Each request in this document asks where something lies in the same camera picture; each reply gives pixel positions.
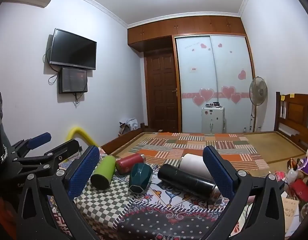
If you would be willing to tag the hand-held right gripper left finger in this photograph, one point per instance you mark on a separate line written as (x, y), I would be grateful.
(83, 171)

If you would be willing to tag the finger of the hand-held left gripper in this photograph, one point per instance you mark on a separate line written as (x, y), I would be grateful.
(61, 151)
(40, 138)

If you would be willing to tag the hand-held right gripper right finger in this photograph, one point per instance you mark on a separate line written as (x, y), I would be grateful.
(217, 171)

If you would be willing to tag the green cylindrical cup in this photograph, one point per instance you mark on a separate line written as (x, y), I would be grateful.
(102, 171)

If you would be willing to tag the white cylindrical cup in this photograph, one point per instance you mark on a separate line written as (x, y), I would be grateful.
(194, 166)

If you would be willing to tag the black thermos cup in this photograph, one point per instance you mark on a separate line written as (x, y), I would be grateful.
(184, 180)

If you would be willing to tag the red cup with metal cap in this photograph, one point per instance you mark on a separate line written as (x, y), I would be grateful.
(127, 163)

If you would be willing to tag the dark green faceted cup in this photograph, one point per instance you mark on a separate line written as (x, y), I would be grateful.
(140, 177)

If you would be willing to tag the yellow foam tube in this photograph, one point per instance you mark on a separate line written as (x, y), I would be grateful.
(79, 133)

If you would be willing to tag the patchwork striped blanket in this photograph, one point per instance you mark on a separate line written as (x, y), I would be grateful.
(194, 145)

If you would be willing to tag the green checkered cloth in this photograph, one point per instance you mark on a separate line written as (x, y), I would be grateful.
(101, 202)

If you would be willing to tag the wooden bed footboard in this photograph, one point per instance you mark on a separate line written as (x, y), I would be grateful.
(119, 142)

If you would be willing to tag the small white cabinet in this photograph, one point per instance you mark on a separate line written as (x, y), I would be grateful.
(212, 120)

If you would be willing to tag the pile of clothes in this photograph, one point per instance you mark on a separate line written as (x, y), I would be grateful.
(127, 126)

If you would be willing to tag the bamboo bed mat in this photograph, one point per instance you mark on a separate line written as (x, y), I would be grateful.
(276, 145)

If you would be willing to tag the floral patterned blanket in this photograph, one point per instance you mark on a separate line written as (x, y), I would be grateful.
(164, 217)

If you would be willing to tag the clear plastic bottle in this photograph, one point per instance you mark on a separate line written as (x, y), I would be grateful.
(290, 173)

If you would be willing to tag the beige paper card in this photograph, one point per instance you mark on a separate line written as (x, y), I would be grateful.
(290, 210)

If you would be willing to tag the red box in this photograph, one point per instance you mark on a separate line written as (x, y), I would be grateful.
(301, 190)

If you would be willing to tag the standing fan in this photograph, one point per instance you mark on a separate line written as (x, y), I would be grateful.
(258, 88)

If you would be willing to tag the wooden bed headboard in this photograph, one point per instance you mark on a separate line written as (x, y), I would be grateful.
(295, 115)

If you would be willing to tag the brown wooden door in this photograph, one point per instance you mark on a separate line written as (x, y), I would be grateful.
(161, 90)

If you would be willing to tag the wooden wardrobe with sliding doors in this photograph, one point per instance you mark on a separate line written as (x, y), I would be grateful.
(214, 62)

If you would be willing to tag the small black wall monitor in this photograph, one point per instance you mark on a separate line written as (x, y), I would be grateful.
(73, 80)

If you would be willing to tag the wall-mounted black television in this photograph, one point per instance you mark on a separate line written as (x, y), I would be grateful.
(72, 48)

